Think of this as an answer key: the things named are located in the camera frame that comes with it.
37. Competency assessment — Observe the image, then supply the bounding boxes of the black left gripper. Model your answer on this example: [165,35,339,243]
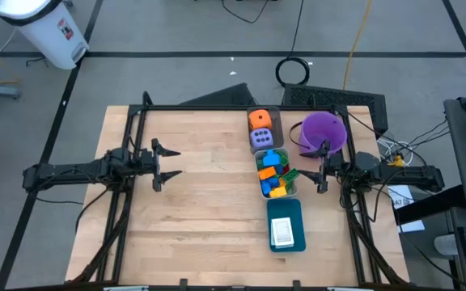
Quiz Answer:
[138,138,184,193]

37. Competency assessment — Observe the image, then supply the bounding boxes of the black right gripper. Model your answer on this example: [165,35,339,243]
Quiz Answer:
[297,139,341,194]

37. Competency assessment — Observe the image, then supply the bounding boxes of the yellow block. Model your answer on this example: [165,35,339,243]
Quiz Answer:
[269,185,289,199]

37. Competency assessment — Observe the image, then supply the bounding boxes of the orange block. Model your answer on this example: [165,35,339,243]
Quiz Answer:
[257,166,277,181]

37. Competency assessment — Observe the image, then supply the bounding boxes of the purple foam die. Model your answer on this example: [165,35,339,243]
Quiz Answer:
[249,127,275,150]

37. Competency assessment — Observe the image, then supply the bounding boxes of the orange foam die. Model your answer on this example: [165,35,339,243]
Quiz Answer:
[248,108,273,131]

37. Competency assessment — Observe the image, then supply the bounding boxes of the purple plastic bucket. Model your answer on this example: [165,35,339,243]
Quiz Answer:
[289,111,348,158]

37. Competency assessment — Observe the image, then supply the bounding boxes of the transparent grey plastic bin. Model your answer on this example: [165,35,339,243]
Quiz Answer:
[247,105,286,154]

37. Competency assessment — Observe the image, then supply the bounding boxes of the teal plastic bin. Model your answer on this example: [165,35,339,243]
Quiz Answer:
[265,197,307,254]

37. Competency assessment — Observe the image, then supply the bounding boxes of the light grey plastic bin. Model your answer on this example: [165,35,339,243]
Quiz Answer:
[253,146,301,201]

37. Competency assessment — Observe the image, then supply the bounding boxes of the black perforated case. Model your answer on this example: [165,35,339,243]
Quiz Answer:
[281,82,389,139]

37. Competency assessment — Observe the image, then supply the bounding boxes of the black angled panel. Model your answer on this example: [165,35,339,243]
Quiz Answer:
[179,82,258,108]

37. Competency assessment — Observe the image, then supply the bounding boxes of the white paper sheet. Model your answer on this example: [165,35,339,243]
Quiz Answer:
[396,219,426,234]
[386,183,416,210]

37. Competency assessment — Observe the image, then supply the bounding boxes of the silver aluminium extrusion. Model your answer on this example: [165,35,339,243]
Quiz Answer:
[325,285,375,291]
[102,285,150,291]

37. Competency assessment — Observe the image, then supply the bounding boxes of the white cylinder object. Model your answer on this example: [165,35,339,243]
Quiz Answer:
[433,233,460,257]

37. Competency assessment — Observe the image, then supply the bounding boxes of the white trash bin black lid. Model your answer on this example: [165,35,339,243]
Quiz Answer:
[0,0,91,71]

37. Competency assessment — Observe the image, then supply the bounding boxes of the dark keyboard desk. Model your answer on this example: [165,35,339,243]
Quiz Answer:
[394,184,466,291]

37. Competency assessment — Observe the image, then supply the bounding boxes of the white floor cable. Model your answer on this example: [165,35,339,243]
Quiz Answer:
[377,136,414,167]

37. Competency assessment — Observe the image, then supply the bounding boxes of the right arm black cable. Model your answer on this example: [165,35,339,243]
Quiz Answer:
[336,108,430,223]

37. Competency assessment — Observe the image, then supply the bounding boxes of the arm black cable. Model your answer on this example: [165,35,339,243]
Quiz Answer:
[336,108,430,223]
[34,153,145,234]

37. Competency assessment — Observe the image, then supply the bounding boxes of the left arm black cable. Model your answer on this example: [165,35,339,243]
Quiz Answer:
[34,153,145,234]

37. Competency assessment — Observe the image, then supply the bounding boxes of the black hanging coiled cable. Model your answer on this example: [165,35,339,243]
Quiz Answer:
[274,0,311,87]

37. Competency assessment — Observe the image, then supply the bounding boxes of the yellow hanging cable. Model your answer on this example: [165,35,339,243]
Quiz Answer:
[341,0,375,91]

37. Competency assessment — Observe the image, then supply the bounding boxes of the black floor cable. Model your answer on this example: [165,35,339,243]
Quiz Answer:
[220,0,269,24]

